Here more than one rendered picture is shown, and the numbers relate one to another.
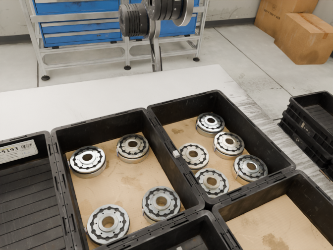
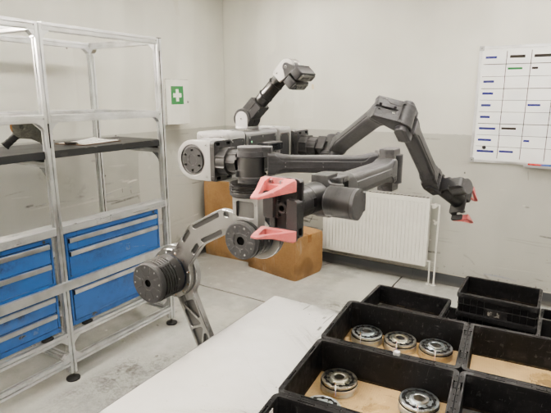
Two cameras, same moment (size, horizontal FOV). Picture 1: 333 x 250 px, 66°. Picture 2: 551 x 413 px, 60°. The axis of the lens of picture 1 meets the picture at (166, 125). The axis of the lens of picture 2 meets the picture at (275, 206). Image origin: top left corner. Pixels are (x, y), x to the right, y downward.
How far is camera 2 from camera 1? 1.00 m
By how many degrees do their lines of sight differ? 42
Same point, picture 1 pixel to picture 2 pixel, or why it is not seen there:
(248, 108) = not seen: hidden behind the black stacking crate
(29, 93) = not seen: outside the picture
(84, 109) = (199, 402)
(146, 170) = (371, 393)
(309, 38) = (296, 246)
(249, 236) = not seen: hidden behind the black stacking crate
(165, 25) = (122, 285)
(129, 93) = (225, 363)
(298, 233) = (507, 371)
